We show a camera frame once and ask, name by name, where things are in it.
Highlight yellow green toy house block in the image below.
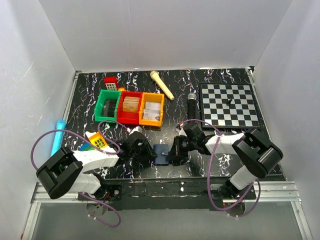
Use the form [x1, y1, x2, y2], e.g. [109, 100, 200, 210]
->
[79, 131, 108, 151]

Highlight cream toy microphone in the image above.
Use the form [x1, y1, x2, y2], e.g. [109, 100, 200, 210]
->
[150, 71, 175, 101]

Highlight green plastic bin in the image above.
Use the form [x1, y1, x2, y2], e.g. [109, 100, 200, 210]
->
[94, 89, 121, 122]

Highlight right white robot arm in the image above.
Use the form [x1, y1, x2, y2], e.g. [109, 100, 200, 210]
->
[166, 121, 284, 199]

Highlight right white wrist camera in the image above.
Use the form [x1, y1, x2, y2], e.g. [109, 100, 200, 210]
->
[175, 124, 187, 137]

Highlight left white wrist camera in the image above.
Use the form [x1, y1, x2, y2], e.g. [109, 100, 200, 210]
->
[129, 126, 143, 137]

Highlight blue toy microphone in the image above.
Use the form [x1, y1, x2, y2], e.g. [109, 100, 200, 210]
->
[50, 119, 66, 157]

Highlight orange plastic bin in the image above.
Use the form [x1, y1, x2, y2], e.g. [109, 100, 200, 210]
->
[139, 92, 165, 127]

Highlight red plastic bin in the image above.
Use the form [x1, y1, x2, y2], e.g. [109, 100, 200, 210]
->
[117, 91, 143, 125]

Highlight tan cards stack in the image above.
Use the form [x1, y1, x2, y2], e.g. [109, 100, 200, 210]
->
[122, 96, 140, 113]

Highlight black cards stack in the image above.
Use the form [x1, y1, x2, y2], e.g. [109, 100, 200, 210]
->
[101, 99, 117, 118]

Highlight blue leather card holder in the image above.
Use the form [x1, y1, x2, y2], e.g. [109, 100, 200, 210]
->
[153, 144, 169, 166]

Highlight black glitter microphone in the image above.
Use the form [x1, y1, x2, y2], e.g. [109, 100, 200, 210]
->
[187, 92, 197, 123]

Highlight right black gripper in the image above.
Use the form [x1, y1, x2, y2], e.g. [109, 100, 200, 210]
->
[165, 135, 197, 161]

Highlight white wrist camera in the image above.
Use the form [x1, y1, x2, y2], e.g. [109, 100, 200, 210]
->
[129, 126, 143, 137]
[175, 124, 187, 137]

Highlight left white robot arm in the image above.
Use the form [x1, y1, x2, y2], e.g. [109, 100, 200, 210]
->
[35, 130, 158, 200]

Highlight black white chessboard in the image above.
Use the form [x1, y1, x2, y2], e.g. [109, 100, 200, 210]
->
[199, 83, 261, 129]

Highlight red toy window block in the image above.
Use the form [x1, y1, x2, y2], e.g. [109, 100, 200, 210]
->
[103, 76, 119, 91]

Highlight white cards stack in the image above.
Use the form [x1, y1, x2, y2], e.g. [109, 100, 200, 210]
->
[143, 101, 161, 121]

